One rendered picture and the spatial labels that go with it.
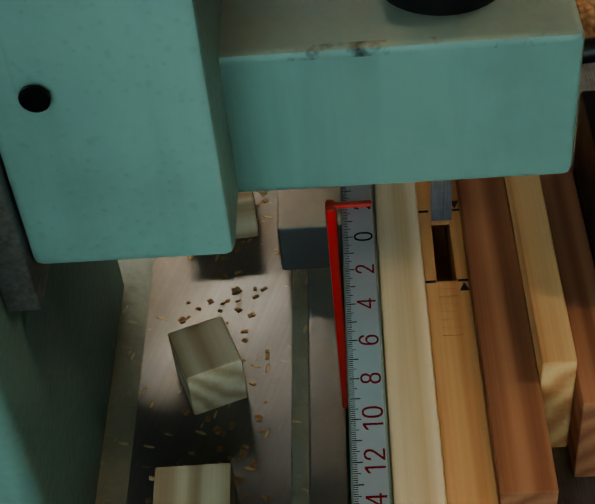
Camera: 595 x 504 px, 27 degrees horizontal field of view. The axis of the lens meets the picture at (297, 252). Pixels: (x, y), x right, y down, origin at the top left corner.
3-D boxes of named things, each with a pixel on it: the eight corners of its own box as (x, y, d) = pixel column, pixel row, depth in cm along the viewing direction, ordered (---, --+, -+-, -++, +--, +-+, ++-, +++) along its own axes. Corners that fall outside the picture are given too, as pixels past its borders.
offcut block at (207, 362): (176, 370, 71) (167, 332, 69) (228, 353, 72) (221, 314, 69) (194, 416, 69) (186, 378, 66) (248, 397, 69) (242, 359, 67)
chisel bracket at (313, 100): (570, 204, 52) (588, 33, 45) (231, 223, 52) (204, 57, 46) (545, 92, 57) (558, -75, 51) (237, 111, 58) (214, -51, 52)
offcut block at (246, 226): (254, 200, 81) (249, 163, 78) (259, 236, 78) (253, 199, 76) (185, 209, 80) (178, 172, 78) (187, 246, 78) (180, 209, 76)
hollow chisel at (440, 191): (451, 220, 56) (452, 135, 53) (431, 221, 56) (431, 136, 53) (450, 206, 57) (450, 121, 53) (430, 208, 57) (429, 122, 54)
